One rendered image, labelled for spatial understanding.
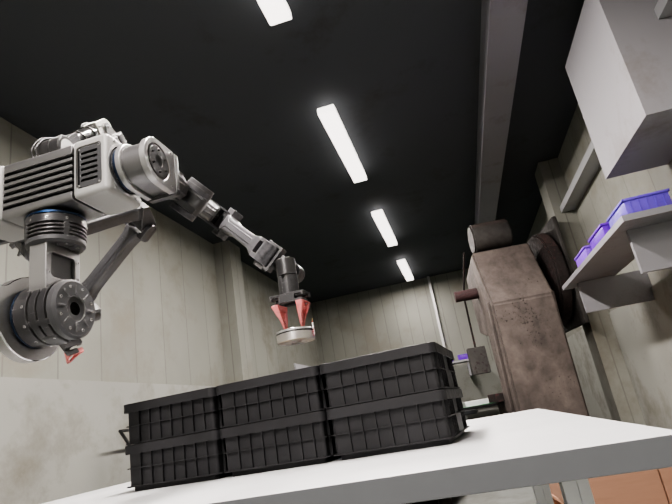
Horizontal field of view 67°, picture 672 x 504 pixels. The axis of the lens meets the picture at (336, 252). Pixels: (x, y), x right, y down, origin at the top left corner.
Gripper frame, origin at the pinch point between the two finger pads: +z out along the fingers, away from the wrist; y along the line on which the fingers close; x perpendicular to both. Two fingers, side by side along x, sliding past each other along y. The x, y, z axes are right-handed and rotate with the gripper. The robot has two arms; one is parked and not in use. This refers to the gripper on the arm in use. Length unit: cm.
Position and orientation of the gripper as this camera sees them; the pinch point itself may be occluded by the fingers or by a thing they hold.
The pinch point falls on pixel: (294, 326)
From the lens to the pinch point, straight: 143.9
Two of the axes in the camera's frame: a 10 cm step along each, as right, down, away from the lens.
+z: 1.6, 9.5, -2.8
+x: -3.1, -2.3, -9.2
